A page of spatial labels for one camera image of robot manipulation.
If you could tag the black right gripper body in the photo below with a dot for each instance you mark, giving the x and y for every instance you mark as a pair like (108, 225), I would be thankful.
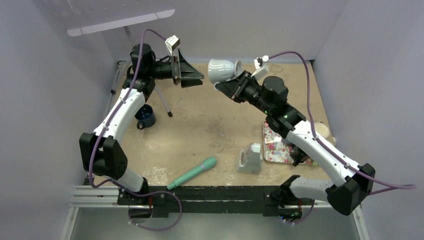
(247, 90)

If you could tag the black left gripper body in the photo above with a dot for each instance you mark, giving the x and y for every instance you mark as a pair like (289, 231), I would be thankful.
(168, 70)

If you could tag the white footed mug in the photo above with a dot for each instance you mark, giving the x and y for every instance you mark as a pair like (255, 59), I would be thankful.
(220, 71)

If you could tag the dark blue mug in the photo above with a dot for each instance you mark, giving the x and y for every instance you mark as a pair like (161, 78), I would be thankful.
(145, 117)

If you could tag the cream mug black handle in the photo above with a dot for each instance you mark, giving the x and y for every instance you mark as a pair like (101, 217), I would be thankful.
(322, 129)

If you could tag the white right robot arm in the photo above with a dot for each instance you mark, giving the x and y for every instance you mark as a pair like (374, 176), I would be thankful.
(349, 182)

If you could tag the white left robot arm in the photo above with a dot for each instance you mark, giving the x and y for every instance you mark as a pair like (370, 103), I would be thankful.
(101, 152)

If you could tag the black mug on tray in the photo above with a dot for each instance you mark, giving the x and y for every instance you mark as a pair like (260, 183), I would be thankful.
(298, 156)

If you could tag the floral tray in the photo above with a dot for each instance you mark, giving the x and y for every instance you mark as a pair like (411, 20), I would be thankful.
(275, 148)

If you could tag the grey charging dock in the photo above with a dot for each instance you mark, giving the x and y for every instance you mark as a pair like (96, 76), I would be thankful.
(250, 160)

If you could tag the teal handheld massager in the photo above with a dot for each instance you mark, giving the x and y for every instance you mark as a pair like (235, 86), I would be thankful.
(205, 165)

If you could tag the overhead light panel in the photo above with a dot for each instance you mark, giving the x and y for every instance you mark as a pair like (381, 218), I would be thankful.
(83, 17)

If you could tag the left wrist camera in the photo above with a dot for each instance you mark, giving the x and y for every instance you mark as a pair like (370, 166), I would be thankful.
(172, 43)

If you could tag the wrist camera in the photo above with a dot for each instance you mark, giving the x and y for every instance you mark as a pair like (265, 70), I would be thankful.
(261, 67)
(172, 43)

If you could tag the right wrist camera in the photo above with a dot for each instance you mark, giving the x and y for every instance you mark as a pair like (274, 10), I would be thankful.
(261, 67)

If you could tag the camera tripod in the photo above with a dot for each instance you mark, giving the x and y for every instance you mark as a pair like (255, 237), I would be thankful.
(132, 84)

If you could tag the black mounting base rail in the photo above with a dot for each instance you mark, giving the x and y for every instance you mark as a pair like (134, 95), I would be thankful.
(266, 200)

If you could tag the aluminium frame rail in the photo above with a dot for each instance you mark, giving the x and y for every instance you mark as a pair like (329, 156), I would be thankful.
(84, 196)

